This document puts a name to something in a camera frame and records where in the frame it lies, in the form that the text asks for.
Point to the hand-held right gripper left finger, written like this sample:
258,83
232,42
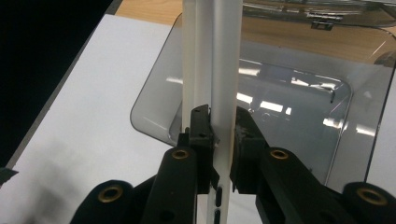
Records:
200,140

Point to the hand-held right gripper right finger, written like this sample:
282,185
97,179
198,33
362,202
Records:
246,140

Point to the transparent grey storage box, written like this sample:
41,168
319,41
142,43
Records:
295,140

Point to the white table mat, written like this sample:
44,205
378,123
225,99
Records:
93,109

